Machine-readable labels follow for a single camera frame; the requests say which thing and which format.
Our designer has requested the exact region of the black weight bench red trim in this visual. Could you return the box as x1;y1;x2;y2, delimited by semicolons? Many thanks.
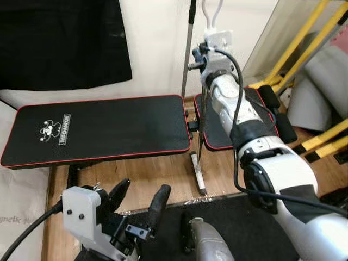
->
0;84;299;196

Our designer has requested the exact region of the black floor mat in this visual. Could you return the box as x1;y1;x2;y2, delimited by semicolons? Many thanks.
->
117;188;348;261

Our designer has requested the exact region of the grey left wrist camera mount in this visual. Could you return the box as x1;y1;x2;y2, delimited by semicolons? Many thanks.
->
61;186;133;261

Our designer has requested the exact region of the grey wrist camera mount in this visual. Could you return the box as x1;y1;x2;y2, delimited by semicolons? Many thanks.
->
202;30;234;74
61;186;133;261

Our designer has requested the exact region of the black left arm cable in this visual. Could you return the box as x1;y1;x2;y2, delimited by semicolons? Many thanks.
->
0;200;65;261

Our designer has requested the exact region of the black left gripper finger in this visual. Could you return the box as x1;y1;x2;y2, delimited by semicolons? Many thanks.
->
147;184;171;228
108;179;131;214

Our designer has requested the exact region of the white door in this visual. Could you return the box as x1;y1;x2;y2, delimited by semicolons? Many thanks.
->
242;0;327;82

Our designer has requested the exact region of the black hanging cloth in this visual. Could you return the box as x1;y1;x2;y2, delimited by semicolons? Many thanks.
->
0;0;133;91

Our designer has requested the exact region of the white printed plastic sheet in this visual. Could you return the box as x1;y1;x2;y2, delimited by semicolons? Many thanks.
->
0;101;52;261

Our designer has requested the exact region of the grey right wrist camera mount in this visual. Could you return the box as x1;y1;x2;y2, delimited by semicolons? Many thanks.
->
202;30;234;74

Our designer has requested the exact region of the silver robot leg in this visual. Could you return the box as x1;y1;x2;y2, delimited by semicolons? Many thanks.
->
182;216;235;261

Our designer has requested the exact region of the grey folded foam mat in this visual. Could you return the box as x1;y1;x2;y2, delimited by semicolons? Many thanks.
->
287;33;348;134

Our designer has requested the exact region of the yellow metal frame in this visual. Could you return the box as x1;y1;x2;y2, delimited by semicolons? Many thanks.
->
260;0;348;164

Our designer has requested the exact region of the pink foam mat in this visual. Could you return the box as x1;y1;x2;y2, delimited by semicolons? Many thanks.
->
326;24;348;55

